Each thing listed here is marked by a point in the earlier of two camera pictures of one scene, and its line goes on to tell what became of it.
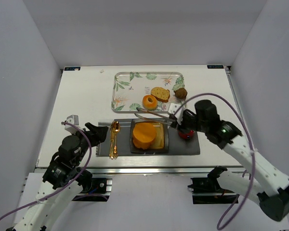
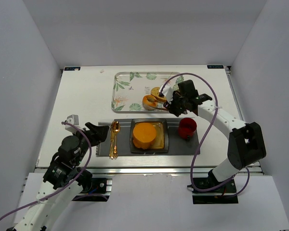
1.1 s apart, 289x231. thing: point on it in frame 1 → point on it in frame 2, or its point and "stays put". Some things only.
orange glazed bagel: x=150 y=102 stays put
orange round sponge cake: x=143 y=134 stays put
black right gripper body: x=183 y=121 → x=174 y=106
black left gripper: x=90 y=134 stays put
